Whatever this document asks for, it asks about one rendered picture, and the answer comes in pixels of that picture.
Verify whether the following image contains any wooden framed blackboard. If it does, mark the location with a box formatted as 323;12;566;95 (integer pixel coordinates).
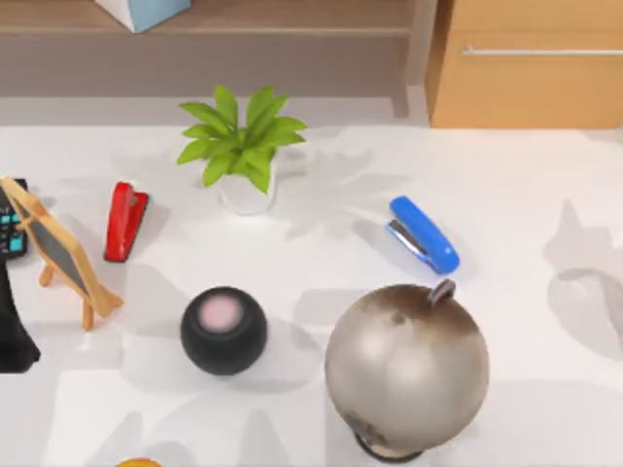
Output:
0;175;126;332

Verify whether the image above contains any grey brown globe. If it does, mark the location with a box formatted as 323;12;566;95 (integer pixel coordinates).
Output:
324;277;491;462

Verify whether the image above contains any black round speaker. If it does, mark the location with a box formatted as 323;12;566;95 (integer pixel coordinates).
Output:
179;286;269;377

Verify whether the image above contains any wooden drawer front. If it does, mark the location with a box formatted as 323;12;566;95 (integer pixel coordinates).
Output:
429;29;623;129

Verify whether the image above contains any light blue white box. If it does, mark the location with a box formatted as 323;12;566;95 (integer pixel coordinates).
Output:
93;0;192;34

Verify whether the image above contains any wooden cupboard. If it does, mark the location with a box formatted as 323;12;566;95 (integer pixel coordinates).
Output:
423;0;623;130

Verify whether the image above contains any red stapler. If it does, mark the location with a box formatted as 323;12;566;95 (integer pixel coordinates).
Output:
103;181;150;264

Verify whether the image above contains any black calculator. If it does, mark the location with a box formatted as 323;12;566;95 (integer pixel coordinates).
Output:
0;178;30;259

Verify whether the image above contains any green plant in white pot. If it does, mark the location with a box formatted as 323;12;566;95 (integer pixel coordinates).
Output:
175;85;310;216

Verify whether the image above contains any long metal handle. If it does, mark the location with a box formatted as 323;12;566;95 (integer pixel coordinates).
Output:
461;45;623;57

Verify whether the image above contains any wooden open shelf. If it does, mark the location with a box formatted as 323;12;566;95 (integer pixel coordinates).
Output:
0;0;439;119

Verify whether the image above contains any blue stapler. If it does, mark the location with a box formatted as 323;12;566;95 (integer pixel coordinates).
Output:
385;195;460;276

